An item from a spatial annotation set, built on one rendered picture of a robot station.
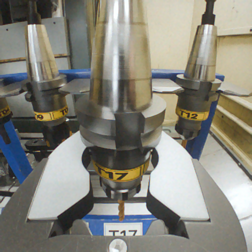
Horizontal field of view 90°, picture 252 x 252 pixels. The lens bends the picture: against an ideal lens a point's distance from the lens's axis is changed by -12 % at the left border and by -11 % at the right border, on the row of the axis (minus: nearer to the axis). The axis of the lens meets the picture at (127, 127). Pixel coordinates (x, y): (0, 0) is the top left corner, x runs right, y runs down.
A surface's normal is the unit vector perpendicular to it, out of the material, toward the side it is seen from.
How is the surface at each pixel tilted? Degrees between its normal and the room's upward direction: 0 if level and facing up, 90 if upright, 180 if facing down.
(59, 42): 90
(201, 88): 90
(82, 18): 90
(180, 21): 90
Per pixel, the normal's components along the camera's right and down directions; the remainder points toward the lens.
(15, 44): 0.01, 0.49
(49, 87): 0.58, 0.40
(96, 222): 0.02, -0.18
